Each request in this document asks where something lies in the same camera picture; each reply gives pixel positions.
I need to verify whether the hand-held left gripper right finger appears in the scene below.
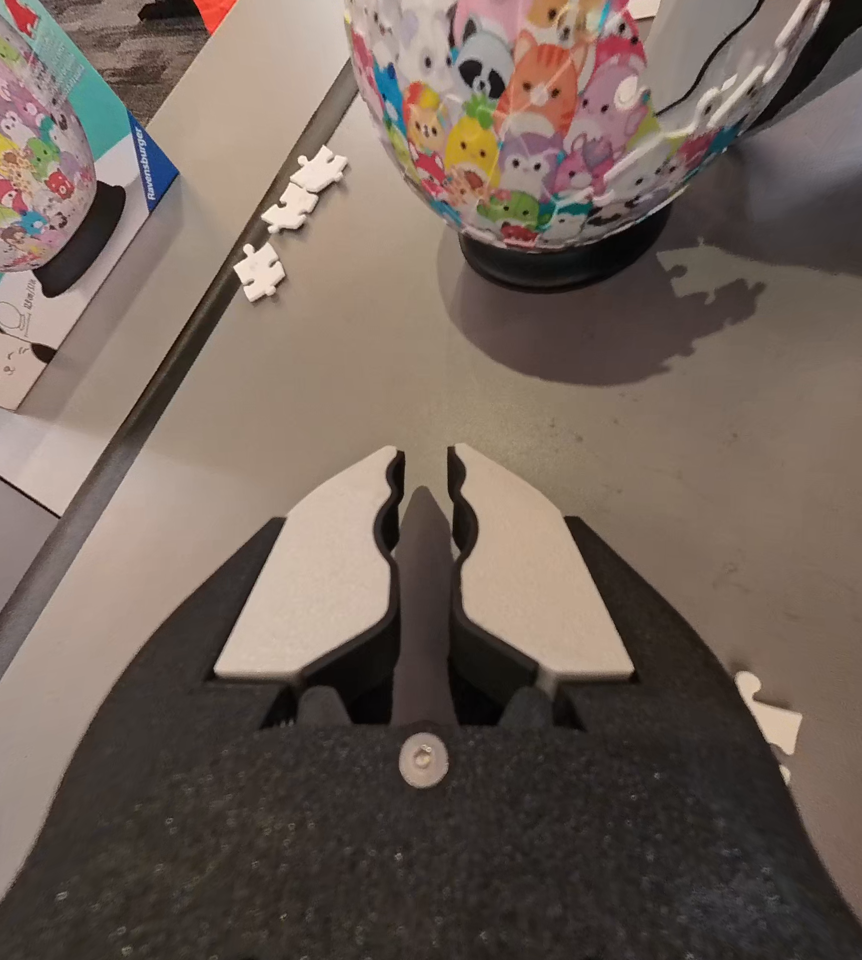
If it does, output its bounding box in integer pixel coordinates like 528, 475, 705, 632
448, 443, 637, 687

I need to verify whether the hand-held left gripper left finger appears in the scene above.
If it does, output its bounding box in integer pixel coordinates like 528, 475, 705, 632
214, 446, 406, 684

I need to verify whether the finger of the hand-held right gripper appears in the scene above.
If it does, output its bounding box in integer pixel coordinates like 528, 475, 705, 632
649, 0, 807, 114
746, 0, 862, 139

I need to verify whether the colourful puzzle ball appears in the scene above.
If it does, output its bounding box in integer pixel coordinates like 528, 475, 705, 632
344, 0, 837, 249

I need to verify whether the black ball stand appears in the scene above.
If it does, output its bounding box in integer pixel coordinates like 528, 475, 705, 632
458, 207, 675, 294

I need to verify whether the white puzzle piece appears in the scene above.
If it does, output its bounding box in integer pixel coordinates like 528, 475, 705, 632
734, 669, 805, 759
262, 183, 322, 235
232, 242, 288, 304
289, 144, 351, 193

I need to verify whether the teal puzzle box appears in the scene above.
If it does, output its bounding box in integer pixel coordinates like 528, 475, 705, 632
0, 0, 180, 414

